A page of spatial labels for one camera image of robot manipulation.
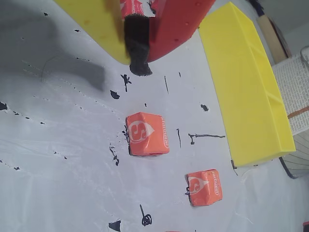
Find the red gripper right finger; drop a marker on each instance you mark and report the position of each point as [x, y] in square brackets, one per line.
[176, 26]

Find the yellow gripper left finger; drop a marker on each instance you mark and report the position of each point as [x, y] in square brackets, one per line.
[96, 21]

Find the red candy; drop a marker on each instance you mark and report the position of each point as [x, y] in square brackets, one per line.
[131, 8]

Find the yellow three-compartment box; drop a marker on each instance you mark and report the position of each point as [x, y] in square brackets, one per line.
[241, 84]

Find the small wooden cricket bat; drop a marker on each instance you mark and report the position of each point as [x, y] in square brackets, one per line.
[270, 38]

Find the paint can with printed label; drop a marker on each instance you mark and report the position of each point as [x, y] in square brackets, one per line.
[294, 96]

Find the white plastic table cover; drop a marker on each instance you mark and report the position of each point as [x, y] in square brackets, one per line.
[60, 169]

